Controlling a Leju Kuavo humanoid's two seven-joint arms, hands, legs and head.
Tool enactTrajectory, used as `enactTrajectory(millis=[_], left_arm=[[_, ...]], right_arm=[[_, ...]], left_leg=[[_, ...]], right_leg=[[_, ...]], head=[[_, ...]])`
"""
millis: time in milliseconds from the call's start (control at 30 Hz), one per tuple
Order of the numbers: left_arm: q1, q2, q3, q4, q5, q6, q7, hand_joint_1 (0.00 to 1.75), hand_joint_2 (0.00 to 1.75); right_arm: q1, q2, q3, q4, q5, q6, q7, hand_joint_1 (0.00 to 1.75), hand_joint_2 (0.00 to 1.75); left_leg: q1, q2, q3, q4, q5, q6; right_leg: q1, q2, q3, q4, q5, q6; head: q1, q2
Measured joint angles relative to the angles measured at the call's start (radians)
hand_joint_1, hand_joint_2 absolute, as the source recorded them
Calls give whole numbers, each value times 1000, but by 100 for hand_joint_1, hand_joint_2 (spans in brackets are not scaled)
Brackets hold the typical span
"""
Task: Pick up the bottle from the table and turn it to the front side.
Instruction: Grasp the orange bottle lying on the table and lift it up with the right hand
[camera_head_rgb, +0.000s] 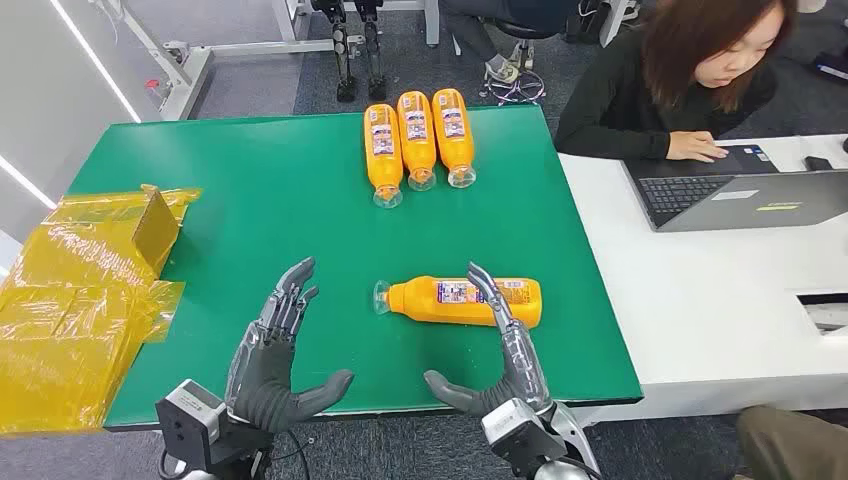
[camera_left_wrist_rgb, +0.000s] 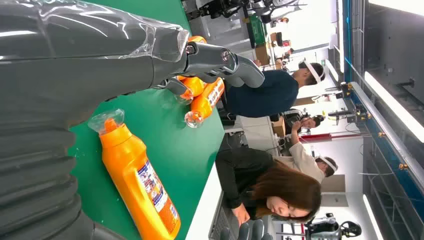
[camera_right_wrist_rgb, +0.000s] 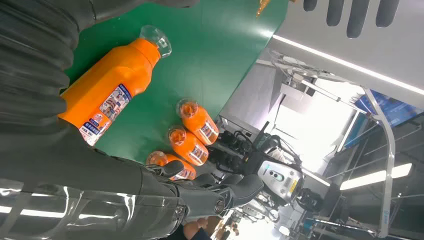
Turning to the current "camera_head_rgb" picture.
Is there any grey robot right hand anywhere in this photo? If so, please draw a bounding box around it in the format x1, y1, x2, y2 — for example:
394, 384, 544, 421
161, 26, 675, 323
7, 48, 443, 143
423, 261, 554, 419

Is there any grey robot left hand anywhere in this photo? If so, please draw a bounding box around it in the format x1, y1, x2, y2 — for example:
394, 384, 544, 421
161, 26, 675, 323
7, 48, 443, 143
225, 256, 356, 434

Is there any orange bottle with clear cap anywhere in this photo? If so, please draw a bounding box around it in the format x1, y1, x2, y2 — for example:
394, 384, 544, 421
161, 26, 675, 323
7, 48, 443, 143
396, 90, 439, 193
362, 103, 404, 210
431, 87, 478, 190
372, 274, 544, 330

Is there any green table mat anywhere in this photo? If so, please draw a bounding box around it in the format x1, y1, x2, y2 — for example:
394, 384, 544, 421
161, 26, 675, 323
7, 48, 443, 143
66, 105, 645, 433

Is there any white desk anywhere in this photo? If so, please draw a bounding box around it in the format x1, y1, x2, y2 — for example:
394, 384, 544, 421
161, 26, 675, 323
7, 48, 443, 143
558, 134, 848, 429

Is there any yellow plastic-wrapped cardboard box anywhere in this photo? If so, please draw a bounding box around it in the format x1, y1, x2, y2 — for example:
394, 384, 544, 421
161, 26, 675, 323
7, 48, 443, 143
0, 184, 203, 438

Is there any person in brown trousers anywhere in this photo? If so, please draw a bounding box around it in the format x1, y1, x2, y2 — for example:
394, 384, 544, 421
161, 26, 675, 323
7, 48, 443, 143
735, 405, 848, 480

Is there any grey laptop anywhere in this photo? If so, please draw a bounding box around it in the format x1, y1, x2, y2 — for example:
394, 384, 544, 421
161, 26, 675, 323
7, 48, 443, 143
621, 144, 848, 234

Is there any black stool with chrome base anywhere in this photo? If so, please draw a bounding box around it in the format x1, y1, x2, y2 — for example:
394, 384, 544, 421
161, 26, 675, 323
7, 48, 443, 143
480, 19, 549, 107

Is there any black robot leg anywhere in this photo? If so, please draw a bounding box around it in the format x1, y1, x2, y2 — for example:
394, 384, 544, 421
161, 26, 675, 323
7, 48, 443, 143
311, 0, 360, 105
354, 0, 390, 103

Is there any seated person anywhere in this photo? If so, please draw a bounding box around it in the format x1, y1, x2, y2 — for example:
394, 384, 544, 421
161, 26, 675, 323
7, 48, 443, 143
440, 0, 584, 85

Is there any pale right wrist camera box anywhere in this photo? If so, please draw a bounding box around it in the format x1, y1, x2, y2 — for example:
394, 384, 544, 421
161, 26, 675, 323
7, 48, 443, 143
481, 397, 552, 466

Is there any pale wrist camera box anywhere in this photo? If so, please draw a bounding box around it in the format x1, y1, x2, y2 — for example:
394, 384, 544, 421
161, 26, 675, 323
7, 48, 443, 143
155, 378, 230, 466
481, 397, 552, 466

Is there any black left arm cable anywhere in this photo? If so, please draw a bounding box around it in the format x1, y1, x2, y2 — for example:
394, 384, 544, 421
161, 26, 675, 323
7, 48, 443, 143
268, 430, 313, 480

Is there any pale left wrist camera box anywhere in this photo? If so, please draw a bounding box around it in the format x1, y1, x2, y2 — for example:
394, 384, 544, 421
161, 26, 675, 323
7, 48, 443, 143
155, 378, 230, 466

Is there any white metal frame stand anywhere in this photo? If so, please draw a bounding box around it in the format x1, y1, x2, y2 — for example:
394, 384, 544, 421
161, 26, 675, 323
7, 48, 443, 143
92, 0, 443, 123

